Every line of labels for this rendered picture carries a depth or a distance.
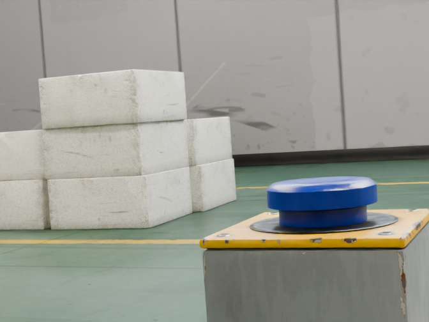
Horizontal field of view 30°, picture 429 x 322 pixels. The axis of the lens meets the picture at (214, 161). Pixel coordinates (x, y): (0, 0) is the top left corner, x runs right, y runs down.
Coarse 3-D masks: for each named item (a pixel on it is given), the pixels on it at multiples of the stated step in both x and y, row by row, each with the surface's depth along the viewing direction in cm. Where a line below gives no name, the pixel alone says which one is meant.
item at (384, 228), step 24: (264, 216) 32; (384, 216) 29; (408, 216) 29; (216, 240) 27; (240, 240) 27; (264, 240) 26; (288, 240) 26; (312, 240) 26; (336, 240) 26; (360, 240) 25; (384, 240) 25; (408, 240) 25
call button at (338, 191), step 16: (336, 176) 31; (352, 176) 30; (272, 192) 28; (288, 192) 28; (304, 192) 27; (320, 192) 27; (336, 192) 27; (352, 192) 27; (368, 192) 28; (272, 208) 29; (288, 208) 28; (304, 208) 27; (320, 208) 27; (336, 208) 27; (352, 208) 28; (288, 224) 28; (304, 224) 28; (320, 224) 28; (336, 224) 28
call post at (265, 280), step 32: (224, 256) 27; (256, 256) 27; (288, 256) 26; (320, 256) 26; (352, 256) 25; (384, 256) 25; (416, 256) 27; (224, 288) 27; (256, 288) 27; (288, 288) 26; (320, 288) 26; (352, 288) 25; (384, 288) 25; (416, 288) 26; (224, 320) 27; (256, 320) 27; (288, 320) 26; (320, 320) 26; (352, 320) 26; (384, 320) 25; (416, 320) 26
